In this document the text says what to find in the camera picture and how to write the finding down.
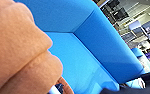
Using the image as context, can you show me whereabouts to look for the blue sofa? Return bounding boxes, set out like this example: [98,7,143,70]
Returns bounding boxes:
[13,0,150,94]

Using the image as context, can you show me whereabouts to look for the white square dining table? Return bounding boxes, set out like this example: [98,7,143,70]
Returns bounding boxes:
[127,20,150,39]

